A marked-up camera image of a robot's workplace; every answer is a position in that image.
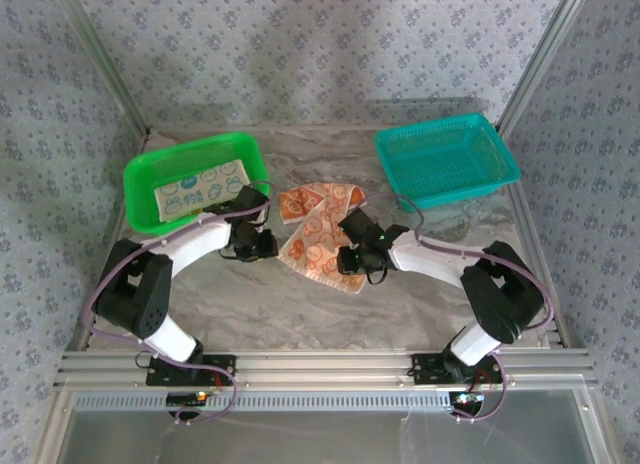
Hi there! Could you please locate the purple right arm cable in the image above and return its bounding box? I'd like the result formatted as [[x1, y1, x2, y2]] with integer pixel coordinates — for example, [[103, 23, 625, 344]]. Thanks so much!
[[362, 192, 555, 425]]

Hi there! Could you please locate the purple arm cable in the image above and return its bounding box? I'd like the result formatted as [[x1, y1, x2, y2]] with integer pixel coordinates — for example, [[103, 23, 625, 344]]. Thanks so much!
[[79, 180, 275, 428], [362, 192, 555, 425]]

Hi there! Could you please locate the aluminium frame cross rail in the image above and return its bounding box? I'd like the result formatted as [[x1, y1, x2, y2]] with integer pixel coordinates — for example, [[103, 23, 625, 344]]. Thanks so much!
[[54, 348, 599, 391]]

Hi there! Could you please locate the green plastic basket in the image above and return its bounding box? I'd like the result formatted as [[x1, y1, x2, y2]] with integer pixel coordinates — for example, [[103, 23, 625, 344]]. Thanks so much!
[[122, 131, 271, 235]]

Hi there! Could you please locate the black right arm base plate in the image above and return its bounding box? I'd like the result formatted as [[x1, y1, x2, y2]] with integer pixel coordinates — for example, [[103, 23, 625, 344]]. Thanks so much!
[[410, 352, 504, 385]]

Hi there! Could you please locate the teal plastic basket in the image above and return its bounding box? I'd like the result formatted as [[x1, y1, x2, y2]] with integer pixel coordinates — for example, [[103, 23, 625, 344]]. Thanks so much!
[[373, 112, 522, 210]]

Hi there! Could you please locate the aluminium frame post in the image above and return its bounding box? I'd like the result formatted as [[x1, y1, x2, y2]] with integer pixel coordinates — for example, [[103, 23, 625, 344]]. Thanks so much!
[[47, 0, 151, 135], [497, 0, 596, 133]]

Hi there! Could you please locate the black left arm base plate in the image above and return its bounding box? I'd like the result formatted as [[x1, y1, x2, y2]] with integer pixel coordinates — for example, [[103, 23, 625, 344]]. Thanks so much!
[[145, 353, 237, 387]]

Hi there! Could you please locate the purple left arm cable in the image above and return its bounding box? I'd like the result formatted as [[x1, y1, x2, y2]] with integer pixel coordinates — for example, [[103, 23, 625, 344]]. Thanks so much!
[[79, 180, 275, 428]]

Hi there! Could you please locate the grey slotted cable duct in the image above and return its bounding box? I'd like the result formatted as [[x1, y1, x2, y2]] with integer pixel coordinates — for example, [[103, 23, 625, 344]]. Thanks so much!
[[74, 391, 454, 413]]

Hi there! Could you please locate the translucent grey lower panel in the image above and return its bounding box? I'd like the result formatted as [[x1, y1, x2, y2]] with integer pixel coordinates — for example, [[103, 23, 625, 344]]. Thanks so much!
[[37, 388, 609, 464]]

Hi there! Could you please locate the light orange character print towel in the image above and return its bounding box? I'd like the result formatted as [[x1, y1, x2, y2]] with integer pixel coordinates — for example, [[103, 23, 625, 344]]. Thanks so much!
[[277, 181, 369, 295]]

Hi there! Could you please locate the teal and cream bunny towel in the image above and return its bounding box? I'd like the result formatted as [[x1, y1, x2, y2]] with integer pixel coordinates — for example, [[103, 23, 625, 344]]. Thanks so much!
[[152, 158, 254, 224]]

